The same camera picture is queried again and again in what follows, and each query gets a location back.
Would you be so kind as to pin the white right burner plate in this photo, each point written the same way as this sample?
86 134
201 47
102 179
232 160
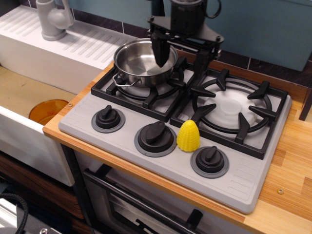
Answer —
229 104

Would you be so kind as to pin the oven door with black handle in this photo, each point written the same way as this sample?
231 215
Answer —
98 178

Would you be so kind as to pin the black left burner grate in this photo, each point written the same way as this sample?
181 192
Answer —
157 102

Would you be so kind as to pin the black middle stove knob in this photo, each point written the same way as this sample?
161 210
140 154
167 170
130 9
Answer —
155 140

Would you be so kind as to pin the black left stove knob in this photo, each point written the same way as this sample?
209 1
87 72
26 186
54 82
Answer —
108 120

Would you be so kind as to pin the yellow toy corn cob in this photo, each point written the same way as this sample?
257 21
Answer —
188 138

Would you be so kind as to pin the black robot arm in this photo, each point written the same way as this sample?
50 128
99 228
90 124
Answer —
186 27

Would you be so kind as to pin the grey toy stove top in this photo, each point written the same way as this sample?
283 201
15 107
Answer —
239 188

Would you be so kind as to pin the black gripper with plate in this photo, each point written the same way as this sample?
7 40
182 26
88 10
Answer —
186 26

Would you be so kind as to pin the black right stove knob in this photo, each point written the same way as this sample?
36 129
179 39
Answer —
210 162

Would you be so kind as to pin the stainless steel pot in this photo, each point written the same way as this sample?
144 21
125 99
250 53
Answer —
136 65

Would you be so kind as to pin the white toy sink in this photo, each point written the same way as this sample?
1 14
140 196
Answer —
33 70

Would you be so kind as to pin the black burner grate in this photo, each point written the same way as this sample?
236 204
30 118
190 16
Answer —
252 140
157 102

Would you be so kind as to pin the black stove knob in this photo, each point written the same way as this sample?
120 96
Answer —
108 120
210 162
155 140

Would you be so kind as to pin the black right burner grate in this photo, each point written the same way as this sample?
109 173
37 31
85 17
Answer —
252 140

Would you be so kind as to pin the orange plastic bowl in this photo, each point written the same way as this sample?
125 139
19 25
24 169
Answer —
46 110

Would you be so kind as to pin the grey toy faucet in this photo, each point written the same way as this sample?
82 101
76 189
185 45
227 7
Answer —
54 21

